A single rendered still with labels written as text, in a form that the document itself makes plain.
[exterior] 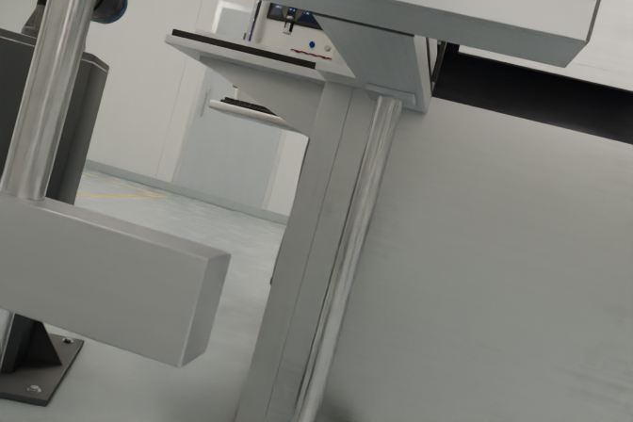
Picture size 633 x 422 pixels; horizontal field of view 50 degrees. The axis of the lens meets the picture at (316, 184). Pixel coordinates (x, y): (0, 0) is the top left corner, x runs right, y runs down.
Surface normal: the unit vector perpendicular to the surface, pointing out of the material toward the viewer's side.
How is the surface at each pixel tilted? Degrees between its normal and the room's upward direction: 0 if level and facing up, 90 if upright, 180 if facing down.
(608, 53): 90
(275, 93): 90
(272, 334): 90
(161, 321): 90
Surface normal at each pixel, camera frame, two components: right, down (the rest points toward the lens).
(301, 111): -0.18, -0.03
